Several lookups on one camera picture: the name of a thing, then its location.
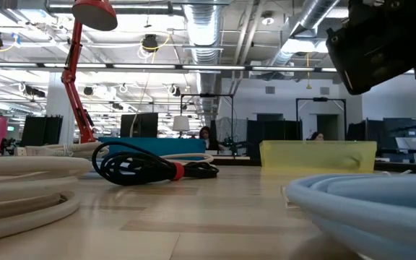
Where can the red desk lamp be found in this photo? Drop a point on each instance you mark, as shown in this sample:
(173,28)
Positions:
(96,14)

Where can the black background equipment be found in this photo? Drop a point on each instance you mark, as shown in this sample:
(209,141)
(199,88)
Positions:
(7,146)

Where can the teal plastic bin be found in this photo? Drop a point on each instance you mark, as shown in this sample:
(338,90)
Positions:
(179,146)

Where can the black background robot arm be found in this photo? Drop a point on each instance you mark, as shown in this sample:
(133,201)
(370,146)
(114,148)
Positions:
(235,145)

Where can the black ceiling spotlight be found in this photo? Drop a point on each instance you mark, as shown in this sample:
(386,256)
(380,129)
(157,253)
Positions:
(176,91)
(88,91)

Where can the bright ceiling light panel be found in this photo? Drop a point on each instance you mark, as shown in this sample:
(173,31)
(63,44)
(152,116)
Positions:
(302,47)

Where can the silver slanted ventilation duct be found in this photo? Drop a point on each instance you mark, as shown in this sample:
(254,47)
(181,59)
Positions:
(316,11)

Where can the long ceiling light strip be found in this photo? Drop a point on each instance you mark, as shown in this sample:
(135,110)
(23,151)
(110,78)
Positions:
(211,67)

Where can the black computer monitor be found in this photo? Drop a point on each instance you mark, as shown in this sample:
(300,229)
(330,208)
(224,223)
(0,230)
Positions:
(54,130)
(33,131)
(144,124)

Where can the black partition panel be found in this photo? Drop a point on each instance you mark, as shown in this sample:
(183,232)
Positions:
(273,130)

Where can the white lampshade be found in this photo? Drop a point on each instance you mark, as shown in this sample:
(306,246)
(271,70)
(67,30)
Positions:
(181,123)

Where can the dark partition panel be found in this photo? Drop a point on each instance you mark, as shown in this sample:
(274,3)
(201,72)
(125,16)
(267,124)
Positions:
(365,130)

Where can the person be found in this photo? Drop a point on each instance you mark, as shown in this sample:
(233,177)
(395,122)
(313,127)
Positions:
(317,136)
(208,139)

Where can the grey screen monitor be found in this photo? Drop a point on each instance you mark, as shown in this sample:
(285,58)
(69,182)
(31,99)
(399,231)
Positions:
(401,127)

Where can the yellow plastic bin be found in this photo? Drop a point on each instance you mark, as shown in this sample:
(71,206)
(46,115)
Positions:
(316,155)

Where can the round ceiling detector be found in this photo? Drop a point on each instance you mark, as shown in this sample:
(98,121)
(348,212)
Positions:
(267,18)

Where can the black metal frame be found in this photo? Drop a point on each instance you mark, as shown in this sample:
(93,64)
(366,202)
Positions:
(320,99)
(208,95)

